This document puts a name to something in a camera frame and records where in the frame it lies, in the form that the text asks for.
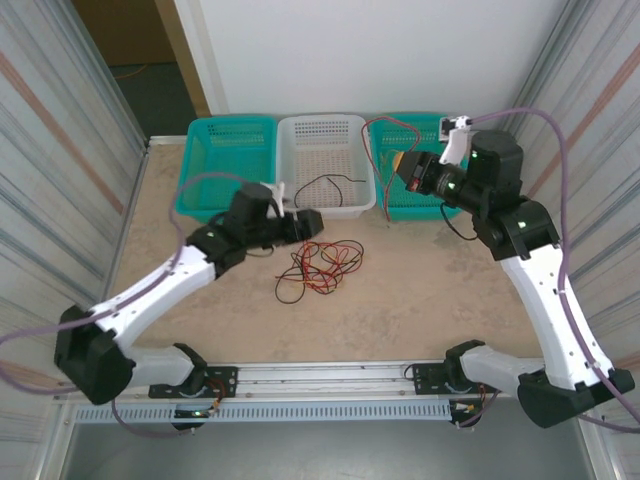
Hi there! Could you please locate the orange floor cable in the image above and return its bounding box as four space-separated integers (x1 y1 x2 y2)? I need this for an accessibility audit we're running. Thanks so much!
112 63 151 81

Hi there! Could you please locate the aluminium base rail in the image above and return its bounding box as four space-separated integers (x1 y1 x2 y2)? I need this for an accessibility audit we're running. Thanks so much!
52 357 551 401

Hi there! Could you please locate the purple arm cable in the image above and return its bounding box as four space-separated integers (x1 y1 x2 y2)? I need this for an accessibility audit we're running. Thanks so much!
457 107 640 434
0 172 276 440

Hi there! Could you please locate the grey slotted cable duct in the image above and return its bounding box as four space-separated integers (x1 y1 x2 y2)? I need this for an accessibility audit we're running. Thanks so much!
73 401 454 425

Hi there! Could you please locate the beige door frame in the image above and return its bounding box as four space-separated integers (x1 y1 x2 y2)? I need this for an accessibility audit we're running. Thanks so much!
153 0 214 119

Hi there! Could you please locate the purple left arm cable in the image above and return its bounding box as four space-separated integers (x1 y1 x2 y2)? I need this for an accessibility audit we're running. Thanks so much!
0 172 276 440

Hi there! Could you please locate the black controller board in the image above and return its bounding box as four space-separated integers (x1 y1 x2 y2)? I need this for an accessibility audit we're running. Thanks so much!
448 399 485 430
171 405 221 432

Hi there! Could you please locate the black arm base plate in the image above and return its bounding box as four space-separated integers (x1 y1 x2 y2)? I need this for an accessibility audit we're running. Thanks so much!
148 366 239 400
412 360 503 397

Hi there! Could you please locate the teal plastic basket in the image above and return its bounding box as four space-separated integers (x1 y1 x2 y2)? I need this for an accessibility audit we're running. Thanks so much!
368 113 476 222
174 115 279 225

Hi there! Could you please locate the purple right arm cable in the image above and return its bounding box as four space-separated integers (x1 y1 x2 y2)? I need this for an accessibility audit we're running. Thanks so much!
457 107 640 434

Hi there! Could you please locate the white plastic basket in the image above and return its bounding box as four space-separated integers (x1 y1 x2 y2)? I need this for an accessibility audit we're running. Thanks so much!
275 113 377 221

